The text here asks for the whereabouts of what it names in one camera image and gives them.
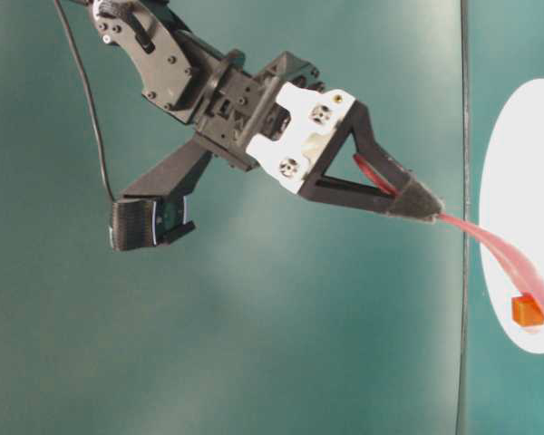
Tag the white round plate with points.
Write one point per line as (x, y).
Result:
(512, 203)

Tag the red plastic spoon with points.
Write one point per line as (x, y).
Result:
(517, 258)

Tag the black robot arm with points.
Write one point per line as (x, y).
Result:
(168, 57)

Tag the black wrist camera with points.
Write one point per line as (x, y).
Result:
(154, 210)

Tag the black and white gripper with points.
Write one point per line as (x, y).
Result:
(283, 121)

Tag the red cube block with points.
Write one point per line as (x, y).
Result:
(525, 311)

